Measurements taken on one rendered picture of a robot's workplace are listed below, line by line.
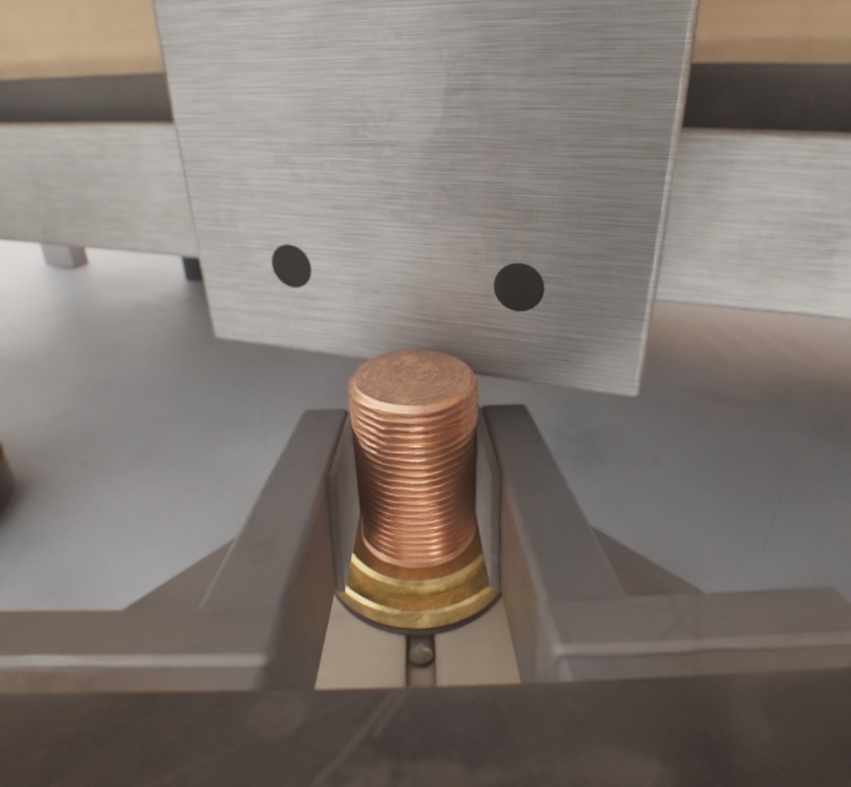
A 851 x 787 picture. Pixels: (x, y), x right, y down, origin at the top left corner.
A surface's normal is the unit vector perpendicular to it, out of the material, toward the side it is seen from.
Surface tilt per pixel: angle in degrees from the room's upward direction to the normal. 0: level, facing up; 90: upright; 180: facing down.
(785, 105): 90
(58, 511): 180
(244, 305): 90
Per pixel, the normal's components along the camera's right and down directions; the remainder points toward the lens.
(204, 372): -0.02, -0.89
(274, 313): -0.32, 0.43
